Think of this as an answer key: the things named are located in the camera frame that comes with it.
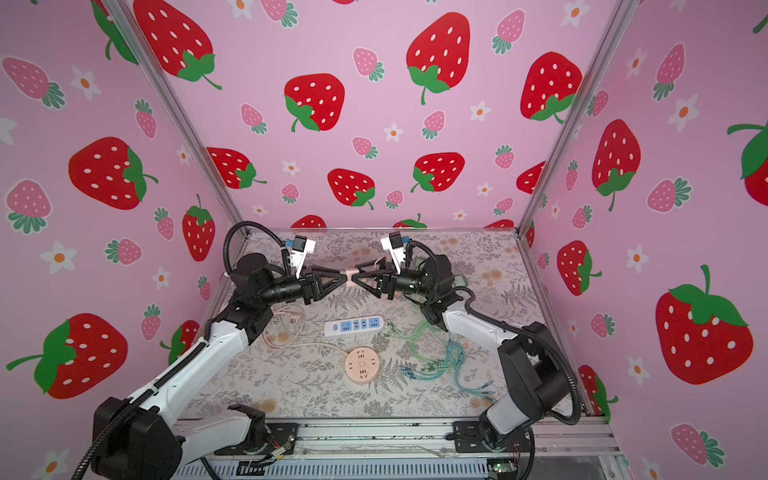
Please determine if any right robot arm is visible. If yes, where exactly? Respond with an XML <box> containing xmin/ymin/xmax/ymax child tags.
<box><xmin>350</xmin><ymin>240</ymin><xmax>582</xmax><ymax>450</ymax></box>

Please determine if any round pink power socket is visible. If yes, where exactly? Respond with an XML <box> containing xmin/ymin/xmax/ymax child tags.
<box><xmin>344</xmin><ymin>347</ymin><xmax>380</xmax><ymax>385</ymax></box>

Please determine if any green cable bundle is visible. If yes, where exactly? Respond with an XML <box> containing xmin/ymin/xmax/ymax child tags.
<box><xmin>383</xmin><ymin>317</ymin><xmax>499</xmax><ymax>400</ymax></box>

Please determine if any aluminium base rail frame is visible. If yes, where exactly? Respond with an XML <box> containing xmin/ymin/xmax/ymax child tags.
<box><xmin>172</xmin><ymin>414</ymin><xmax>633</xmax><ymax>479</ymax></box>

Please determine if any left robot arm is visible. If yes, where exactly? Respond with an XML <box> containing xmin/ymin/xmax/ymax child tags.
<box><xmin>72</xmin><ymin>221</ymin><xmax>348</xmax><ymax>479</ymax></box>

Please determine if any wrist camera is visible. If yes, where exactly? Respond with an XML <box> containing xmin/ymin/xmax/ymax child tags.
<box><xmin>285</xmin><ymin>235</ymin><xmax>316</xmax><ymax>277</ymax></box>
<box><xmin>381</xmin><ymin>232</ymin><xmax>410</xmax><ymax>267</ymax></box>

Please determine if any pink plug adapter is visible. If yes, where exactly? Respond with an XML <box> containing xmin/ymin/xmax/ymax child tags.
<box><xmin>340</xmin><ymin>269</ymin><xmax>358</xmax><ymax>287</ymax></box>

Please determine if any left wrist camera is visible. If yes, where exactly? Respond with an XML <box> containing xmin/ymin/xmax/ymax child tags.
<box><xmin>285</xmin><ymin>235</ymin><xmax>316</xmax><ymax>277</ymax></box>

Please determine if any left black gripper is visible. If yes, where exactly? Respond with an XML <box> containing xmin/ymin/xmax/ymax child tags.
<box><xmin>259</xmin><ymin>268</ymin><xmax>345</xmax><ymax>312</ymax></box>

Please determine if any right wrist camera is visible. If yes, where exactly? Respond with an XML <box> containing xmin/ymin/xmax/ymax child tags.
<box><xmin>381</xmin><ymin>232</ymin><xmax>410</xmax><ymax>267</ymax></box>

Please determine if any white blue power strip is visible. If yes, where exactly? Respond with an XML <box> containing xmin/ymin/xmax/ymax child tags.
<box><xmin>323</xmin><ymin>315</ymin><xmax>385</xmax><ymax>338</ymax></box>

